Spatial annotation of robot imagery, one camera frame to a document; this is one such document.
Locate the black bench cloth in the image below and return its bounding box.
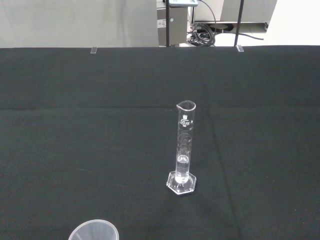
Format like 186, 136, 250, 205
0, 45, 320, 240

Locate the grey metal cabinet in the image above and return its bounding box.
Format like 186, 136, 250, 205
156, 0, 189, 48

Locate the black stand pole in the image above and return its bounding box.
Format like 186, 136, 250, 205
234, 0, 245, 48
164, 0, 174, 48

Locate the clear plastic funnel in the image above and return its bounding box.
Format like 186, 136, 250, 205
67, 219, 120, 240

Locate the coiled black cable bundle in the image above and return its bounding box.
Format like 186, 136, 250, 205
186, 22, 217, 47

